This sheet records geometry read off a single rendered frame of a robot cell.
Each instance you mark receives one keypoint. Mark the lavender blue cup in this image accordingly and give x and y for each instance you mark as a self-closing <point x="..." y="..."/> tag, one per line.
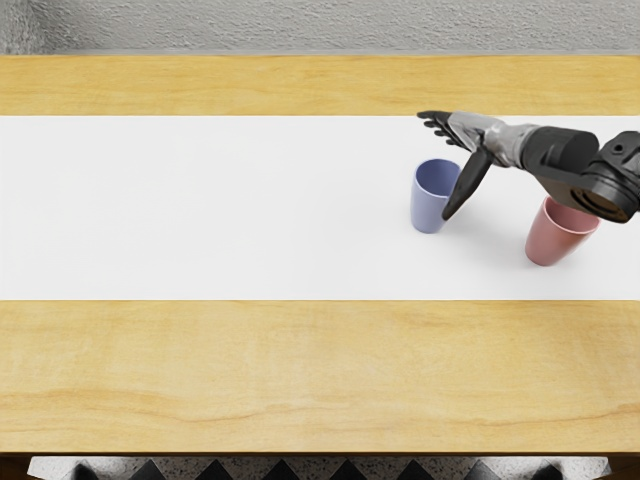
<point x="426" y="200"/>

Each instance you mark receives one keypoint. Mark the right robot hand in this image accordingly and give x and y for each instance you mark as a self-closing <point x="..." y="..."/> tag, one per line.
<point x="472" y="131"/>

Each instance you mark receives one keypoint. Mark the pink cup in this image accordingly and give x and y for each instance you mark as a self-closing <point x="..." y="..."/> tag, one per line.
<point x="552" y="235"/>

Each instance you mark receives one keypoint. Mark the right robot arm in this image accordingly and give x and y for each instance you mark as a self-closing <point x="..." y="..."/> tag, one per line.
<point x="580" y="165"/>

